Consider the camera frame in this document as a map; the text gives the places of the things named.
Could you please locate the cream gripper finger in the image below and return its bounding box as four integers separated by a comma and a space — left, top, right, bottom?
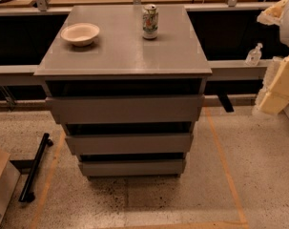
257, 0, 288, 26
258, 56, 289, 115

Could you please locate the grey bottom drawer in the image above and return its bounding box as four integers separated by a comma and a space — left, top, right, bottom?
79, 159, 186, 177

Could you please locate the grey drawer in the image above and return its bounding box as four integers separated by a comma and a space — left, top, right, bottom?
66, 134, 193, 155
46, 95, 203, 124
79, 159, 186, 177

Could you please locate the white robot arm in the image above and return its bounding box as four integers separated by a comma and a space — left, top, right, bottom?
257, 0, 289, 115

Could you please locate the grey middle drawer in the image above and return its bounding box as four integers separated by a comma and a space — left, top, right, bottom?
66, 134, 193, 155

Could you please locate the grey top drawer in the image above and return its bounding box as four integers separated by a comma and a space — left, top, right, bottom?
46, 95, 203, 124

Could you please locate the grey drawer cabinet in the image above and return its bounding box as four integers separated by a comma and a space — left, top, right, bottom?
35, 5, 212, 165

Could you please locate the clear sanitizer bottle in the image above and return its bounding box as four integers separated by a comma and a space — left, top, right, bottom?
245, 43, 263, 66

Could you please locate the green white soda can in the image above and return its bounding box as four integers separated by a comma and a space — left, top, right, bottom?
142, 4, 158, 39

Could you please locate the black metal bar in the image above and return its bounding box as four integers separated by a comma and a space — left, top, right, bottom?
18, 133, 53, 202

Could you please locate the cardboard box on left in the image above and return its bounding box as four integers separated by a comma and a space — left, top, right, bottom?
0, 149, 20, 224

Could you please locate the black bracket under rail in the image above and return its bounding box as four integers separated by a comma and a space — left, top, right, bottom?
217, 94, 234, 113

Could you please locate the grey metal rail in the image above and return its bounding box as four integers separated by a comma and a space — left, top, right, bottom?
0, 59, 272, 86

